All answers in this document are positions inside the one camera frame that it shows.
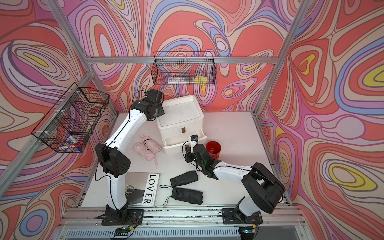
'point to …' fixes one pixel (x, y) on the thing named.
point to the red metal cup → (214, 148)
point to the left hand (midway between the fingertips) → (160, 111)
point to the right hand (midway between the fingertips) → (186, 152)
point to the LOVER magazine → (141, 188)
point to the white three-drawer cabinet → (183, 117)
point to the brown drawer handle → (183, 130)
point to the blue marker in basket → (71, 137)
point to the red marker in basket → (77, 145)
